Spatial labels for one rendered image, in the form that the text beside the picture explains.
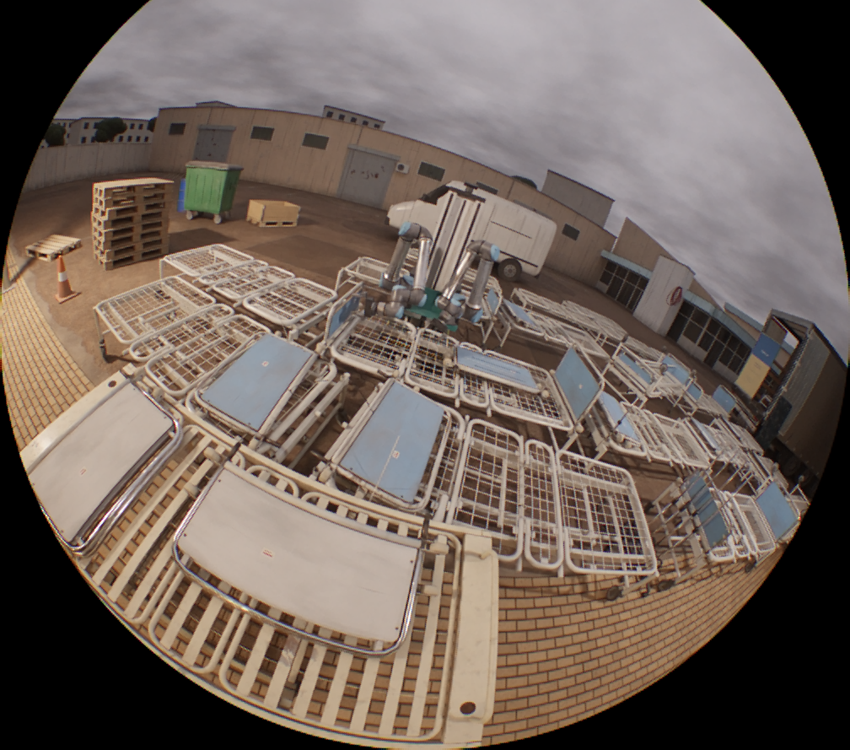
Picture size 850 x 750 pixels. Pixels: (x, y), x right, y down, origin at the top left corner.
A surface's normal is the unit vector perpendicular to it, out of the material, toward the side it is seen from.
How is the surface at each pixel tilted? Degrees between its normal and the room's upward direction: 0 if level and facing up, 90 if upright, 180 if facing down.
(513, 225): 88
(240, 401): 5
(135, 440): 3
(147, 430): 3
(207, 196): 94
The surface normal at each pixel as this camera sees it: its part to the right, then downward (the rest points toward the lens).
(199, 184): 0.21, 0.54
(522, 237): 0.02, 0.40
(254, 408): 0.40, -0.83
